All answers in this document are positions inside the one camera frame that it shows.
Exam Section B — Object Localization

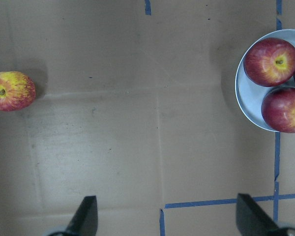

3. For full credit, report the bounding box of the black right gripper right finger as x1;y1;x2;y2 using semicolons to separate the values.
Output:
236;193;295;236

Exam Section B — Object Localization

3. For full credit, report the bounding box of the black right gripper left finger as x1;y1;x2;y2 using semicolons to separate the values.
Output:
46;195;98;236

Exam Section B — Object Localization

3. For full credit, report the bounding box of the yellow-red striped apple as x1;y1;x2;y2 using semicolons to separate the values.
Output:
0;71;36;111

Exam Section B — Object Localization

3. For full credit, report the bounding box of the red apple on plate front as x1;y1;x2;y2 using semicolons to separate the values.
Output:
261;87;295;133

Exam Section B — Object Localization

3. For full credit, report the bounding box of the light blue plate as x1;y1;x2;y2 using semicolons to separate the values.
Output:
235;29;295;132

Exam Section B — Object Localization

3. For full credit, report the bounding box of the red apple on plate rear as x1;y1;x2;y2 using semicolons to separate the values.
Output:
243;37;295;87

